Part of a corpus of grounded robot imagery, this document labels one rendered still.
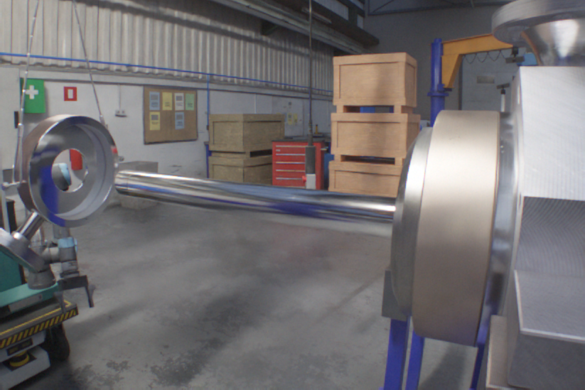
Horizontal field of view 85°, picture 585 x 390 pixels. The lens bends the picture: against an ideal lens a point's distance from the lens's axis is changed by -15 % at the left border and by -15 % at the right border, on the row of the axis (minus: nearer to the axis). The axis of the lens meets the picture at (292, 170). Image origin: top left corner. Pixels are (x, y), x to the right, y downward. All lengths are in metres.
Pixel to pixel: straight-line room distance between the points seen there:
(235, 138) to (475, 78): 10.08
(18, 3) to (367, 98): 4.63
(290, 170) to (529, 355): 5.20
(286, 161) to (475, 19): 10.27
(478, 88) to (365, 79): 9.26
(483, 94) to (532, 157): 13.44
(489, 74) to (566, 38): 13.35
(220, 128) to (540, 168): 5.42
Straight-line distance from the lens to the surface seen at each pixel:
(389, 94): 4.82
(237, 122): 5.45
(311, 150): 1.54
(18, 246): 1.18
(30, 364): 2.18
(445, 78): 8.03
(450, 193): 0.47
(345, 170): 4.98
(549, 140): 0.44
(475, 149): 0.50
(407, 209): 0.50
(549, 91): 0.50
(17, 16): 5.59
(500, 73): 13.91
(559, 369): 0.32
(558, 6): 0.53
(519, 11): 0.55
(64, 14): 5.85
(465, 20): 14.26
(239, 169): 5.44
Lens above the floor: 1.25
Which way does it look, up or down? 8 degrees down
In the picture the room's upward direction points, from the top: straight up
